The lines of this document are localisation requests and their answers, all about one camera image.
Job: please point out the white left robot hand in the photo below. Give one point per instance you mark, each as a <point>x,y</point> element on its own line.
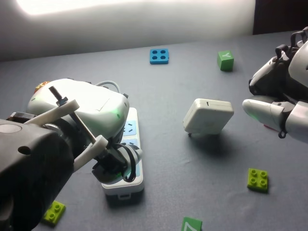
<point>96,106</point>

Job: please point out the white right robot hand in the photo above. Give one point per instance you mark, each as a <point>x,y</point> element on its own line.
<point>298,62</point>

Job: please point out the white power strip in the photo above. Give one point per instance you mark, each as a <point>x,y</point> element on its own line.
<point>133,113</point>

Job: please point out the white charger adapter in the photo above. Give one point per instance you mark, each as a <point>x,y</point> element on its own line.
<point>207,118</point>

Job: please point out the dark background panel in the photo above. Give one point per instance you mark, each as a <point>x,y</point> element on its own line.
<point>276,16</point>

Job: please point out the orange toy fruit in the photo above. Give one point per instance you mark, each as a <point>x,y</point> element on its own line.
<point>41,87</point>

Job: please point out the red toy brick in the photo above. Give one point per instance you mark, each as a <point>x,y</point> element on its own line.
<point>269,127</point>

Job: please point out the green cube letter Y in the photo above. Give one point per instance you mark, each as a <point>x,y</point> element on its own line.
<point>226,63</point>

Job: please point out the blue four-hole square block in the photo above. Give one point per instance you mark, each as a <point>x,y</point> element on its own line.
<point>159,55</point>

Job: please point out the grey table cloth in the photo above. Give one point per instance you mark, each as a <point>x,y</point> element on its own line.
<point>168,156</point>

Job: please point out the green toy brick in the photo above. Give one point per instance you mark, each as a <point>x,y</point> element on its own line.
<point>54,214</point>
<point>257,185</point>

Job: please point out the green cube number 7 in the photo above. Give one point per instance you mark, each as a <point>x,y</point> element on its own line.
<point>191,225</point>

